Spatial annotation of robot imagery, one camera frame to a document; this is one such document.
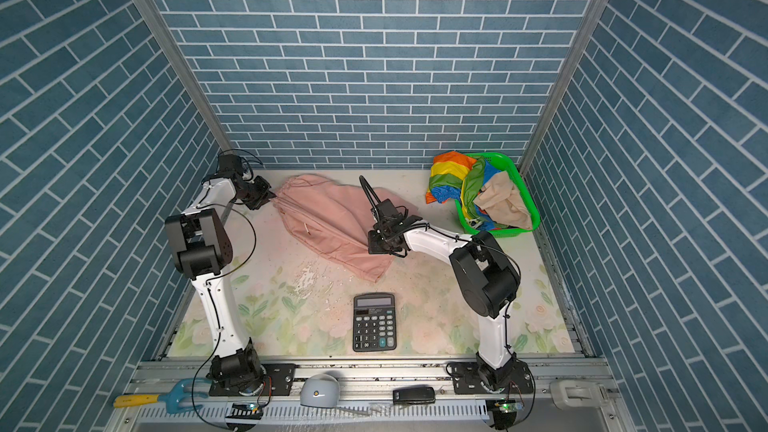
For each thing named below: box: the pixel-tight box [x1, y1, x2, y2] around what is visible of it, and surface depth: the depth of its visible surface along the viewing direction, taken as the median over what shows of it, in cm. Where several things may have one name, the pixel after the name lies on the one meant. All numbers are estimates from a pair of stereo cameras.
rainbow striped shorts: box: [425, 151, 497, 221], surface depth 106 cm
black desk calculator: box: [352, 292, 397, 352], surface depth 82 cm
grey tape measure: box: [300, 373, 340, 408], surface depth 67 cm
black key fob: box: [392, 385, 436, 405], surface depth 71 cm
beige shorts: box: [473, 171, 533, 231], surface depth 103 cm
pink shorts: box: [273, 174, 416, 282], surface depth 101 cm
